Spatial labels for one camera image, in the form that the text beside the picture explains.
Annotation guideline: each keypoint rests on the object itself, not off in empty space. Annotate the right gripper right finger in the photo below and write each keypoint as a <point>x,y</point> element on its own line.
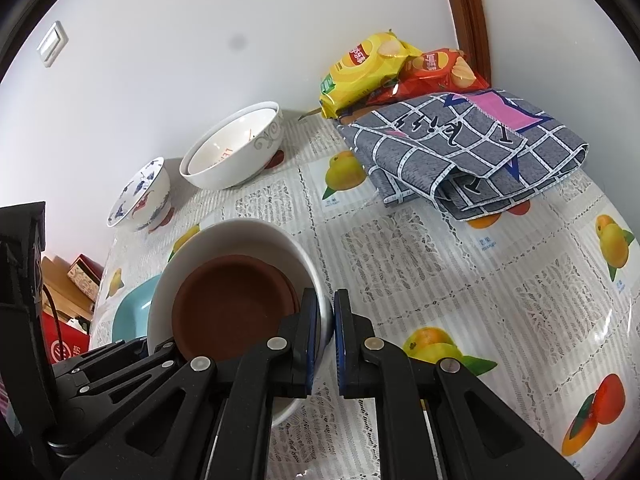
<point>361,362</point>

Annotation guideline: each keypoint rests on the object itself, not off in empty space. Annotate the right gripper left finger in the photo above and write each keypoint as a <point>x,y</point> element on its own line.
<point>291,370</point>

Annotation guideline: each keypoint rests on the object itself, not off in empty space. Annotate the brown wooden bowl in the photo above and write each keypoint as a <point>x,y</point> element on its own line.
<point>223,308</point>
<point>284,290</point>

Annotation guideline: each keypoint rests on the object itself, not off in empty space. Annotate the red paper bag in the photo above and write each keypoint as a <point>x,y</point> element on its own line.
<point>62,341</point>

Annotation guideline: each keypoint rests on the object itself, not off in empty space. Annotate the light blue square plate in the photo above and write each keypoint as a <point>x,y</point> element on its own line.
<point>131,317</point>

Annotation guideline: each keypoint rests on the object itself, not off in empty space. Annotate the patterned cardboard box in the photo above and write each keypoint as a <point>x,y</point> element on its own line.
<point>86,275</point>

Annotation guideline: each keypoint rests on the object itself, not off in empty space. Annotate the fruit print plastic tablecloth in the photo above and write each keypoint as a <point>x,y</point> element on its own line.
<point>531,293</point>

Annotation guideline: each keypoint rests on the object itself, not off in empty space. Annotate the large white ceramic bowl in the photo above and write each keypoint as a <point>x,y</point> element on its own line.
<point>243,164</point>

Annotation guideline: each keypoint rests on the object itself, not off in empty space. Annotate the blue white porcelain bowl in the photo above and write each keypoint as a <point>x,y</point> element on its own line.
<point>144,202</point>

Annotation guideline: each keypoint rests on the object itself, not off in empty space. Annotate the grey checkered folded cloth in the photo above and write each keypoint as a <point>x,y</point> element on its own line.
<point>469,154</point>

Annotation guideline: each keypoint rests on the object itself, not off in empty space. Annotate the lemon rabbit print bowl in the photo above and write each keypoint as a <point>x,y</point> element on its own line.
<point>236,132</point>

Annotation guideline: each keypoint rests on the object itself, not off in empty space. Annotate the yellow chips bag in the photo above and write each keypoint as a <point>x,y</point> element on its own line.
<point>362,70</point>

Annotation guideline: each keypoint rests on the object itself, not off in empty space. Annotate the red chips bag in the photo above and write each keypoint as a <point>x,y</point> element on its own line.
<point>442,70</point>

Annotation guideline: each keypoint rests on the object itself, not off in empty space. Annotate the white wall switch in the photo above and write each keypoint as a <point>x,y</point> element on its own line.
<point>52,44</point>

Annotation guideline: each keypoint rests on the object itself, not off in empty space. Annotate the brown wooden door frame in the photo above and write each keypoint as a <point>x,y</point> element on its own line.
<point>472,36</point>

